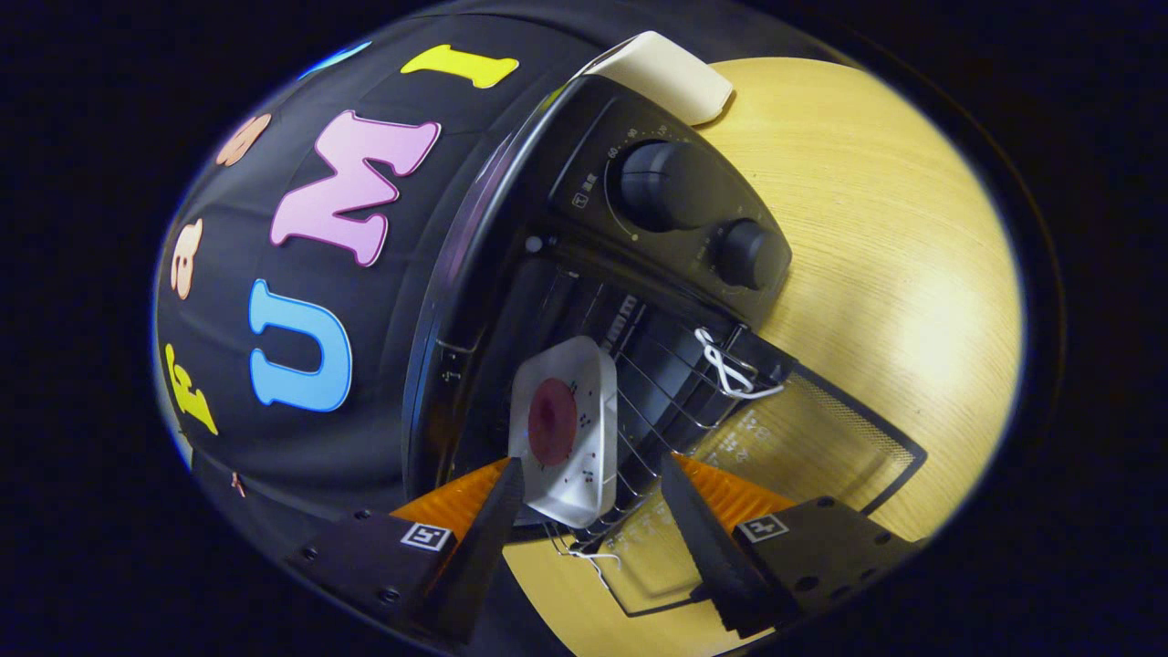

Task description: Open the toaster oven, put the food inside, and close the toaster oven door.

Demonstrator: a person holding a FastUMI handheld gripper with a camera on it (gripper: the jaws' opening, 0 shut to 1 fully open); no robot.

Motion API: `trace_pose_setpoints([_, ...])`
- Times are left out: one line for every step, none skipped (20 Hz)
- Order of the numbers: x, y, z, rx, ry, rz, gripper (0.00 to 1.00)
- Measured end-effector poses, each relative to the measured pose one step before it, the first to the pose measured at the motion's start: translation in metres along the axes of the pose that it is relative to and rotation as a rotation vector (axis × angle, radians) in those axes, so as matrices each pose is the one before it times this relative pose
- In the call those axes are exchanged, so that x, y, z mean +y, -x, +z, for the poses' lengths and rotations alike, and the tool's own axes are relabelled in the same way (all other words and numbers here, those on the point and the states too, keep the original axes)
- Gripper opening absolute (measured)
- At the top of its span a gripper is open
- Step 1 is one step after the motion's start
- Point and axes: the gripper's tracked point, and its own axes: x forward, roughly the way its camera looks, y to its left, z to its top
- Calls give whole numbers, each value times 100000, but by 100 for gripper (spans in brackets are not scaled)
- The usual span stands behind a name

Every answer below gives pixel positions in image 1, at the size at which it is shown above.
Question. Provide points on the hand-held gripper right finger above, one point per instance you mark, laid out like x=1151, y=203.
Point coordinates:
x=707, y=547

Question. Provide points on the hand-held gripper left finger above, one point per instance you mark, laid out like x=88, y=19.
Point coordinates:
x=488, y=547

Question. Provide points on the white square plate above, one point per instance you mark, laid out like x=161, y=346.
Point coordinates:
x=584, y=497

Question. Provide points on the pink ham slice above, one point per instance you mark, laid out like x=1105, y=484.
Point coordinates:
x=553, y=422

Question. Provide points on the black toaster oven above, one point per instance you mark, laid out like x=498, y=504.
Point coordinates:
x=584, y=164

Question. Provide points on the white bread toaster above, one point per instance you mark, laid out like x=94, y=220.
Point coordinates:
x=666, y=73

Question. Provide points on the copper backdrop clip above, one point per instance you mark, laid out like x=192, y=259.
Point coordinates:
x=238, y=484

